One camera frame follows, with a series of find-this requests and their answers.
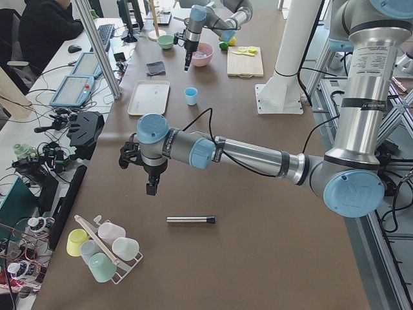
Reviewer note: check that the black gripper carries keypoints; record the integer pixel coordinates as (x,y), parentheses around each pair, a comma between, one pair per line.
(154,170)
(188,47)

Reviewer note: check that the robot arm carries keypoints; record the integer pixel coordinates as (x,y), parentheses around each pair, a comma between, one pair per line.
(205,17)
(346,176)

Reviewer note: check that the pink bowl of ice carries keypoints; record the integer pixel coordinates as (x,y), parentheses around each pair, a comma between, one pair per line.
(203,55)

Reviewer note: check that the small blue plastic cup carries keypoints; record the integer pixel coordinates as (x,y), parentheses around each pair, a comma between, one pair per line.
(191,96)

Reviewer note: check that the wooden cup tree stand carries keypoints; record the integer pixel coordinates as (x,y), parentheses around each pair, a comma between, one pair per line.
(154,34)

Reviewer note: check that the pink plastic cup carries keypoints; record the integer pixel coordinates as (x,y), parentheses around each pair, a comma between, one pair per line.
(109,232)

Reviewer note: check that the white plastic cup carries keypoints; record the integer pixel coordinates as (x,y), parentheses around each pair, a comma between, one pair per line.
(125,248)

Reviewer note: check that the grey plastic cup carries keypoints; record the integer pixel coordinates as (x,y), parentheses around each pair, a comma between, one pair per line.
(88,249)

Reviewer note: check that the yellow plastic cup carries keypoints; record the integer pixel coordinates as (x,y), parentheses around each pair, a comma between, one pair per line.
(75,239)

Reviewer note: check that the green plastic cup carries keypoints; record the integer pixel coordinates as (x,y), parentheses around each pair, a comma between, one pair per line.
(101,267)

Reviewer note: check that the green ceramic bowl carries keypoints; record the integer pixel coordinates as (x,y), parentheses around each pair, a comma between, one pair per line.
(166,41)

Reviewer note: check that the grey folded cloth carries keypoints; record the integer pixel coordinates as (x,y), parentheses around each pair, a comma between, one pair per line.
(155,68)

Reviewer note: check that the green lime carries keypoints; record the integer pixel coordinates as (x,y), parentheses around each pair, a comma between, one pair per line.
(223,45)

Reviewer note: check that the cream rabbit serving tray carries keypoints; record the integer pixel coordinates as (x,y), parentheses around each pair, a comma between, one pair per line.
(149,97)

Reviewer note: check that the wooden cutting board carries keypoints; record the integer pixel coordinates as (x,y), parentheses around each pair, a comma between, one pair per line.
(244,66)

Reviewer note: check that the yellow plastic knife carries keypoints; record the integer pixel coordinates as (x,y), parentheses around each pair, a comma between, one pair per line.
(243,53)

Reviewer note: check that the steel muddler black tip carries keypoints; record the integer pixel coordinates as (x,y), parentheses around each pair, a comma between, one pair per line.
(191,219)

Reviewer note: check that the black keyboard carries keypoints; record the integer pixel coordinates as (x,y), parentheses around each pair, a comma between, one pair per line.
(105,33)

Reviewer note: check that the blue teach pendant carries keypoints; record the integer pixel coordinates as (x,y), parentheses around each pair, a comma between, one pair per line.
(73,91)
(87,65)

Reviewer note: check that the black computer mouse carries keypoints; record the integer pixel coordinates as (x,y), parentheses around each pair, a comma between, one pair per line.
(74,48)

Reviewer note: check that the person in black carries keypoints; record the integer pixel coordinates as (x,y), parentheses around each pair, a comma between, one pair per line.
(44,26)

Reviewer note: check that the white wire cup rack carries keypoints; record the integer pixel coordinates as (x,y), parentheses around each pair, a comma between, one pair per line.
(123,267)

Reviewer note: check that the aluminium frame post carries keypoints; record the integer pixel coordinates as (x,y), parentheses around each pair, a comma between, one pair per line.
(99,51)

